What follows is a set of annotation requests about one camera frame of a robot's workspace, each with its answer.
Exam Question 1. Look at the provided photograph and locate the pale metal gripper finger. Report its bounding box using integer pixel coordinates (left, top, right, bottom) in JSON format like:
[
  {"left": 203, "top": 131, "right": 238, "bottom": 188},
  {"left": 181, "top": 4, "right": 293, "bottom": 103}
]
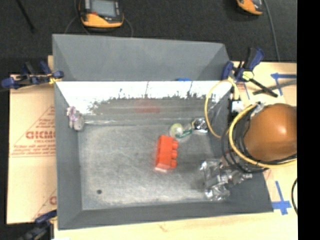
[
  {"left": 203, "top": 182, "right": 231, "bottom": 202},
  {"left": 199, "top": 160, "right": 222, "bottom": 183}
]

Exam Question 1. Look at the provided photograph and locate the red toy building block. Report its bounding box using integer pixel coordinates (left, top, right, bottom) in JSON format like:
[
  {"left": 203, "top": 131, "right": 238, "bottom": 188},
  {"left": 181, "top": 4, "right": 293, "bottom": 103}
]
[{"left": 154, "top": 134, "right": 180, "bottom": 173}]

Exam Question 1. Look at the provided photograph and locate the clear plastic bottle green label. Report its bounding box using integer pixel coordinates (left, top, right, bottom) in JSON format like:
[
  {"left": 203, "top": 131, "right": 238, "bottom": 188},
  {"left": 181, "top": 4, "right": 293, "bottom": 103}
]
[{"left": 169, "top": 117, "right": 209, "bottom": 143}]

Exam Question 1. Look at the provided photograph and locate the grey metal bin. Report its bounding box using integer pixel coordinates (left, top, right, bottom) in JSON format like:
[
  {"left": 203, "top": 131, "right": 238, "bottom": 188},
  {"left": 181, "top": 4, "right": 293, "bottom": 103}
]
[{"left": 51, "top": 33, "right": 274, "bottom": 230}]

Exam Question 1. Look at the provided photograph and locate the clear purple glass object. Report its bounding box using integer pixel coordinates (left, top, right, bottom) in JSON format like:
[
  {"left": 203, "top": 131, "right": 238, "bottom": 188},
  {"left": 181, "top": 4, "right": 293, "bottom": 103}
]
[{"left": 66, "top": 106, "right": 86, "bottom": 132}]

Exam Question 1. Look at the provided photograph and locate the brown cardboard board red print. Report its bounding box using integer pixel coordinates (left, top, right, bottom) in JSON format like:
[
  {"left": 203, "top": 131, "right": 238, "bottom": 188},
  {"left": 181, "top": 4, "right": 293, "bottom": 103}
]
[{"left": 6, "top": 54, "right": 59, "bottom": 225}]

